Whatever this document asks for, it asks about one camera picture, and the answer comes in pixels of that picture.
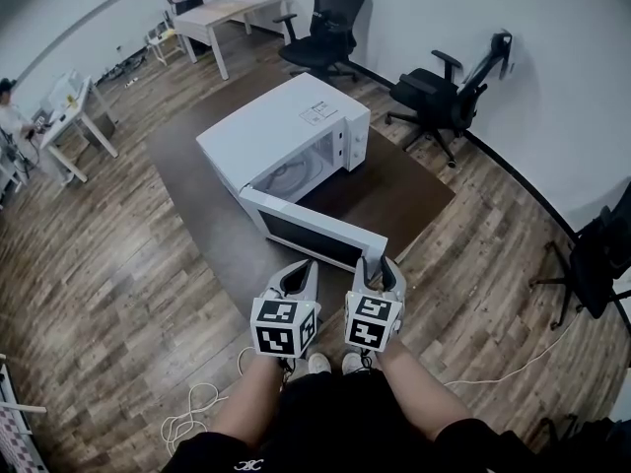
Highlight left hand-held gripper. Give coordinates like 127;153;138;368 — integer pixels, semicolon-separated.
249;258;322;360

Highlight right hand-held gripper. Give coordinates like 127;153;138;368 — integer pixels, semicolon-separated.
343;255;408;352

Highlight white microwave door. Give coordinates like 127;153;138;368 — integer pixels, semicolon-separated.
239;184;389;271

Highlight person's left forearm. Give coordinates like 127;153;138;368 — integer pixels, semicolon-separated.
209;355;286;451

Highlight person's right forearm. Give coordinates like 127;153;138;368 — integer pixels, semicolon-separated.
376;340;475;443

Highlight glass microwave turntable plate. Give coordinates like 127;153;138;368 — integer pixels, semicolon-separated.
259;158;327;197

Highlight white microwave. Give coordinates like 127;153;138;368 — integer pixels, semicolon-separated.
195;71;372;206

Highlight person's white right shoe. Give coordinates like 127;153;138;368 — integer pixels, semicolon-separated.
341;352;366;376

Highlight dark brown table white legs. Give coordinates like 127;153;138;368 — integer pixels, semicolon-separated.
145;74;456;325

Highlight person's black clothing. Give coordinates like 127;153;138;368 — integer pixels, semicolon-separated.
162;367;539;473

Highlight black office chair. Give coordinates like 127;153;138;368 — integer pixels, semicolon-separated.
272;0;369;84
529;179;631;332
384;31;514;169

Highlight small white side table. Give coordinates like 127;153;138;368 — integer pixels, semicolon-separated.
146;22;181;67

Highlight light wooden desk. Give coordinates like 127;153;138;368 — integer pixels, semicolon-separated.
173;0;296;81

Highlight white desk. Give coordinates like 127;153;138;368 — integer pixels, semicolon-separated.
37;75;120;185

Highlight white box appliance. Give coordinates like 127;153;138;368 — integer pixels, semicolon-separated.
46;69;84;112

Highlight low white table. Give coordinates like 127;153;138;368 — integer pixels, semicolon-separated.
0;150;29;211

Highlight coiled white floor cable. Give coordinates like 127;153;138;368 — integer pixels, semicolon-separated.
160;345;258;458

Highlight pile of floor cables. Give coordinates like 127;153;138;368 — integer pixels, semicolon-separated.
96;56;147;82

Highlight white frame checkered table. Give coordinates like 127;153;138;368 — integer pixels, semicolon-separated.
0;355;48;473

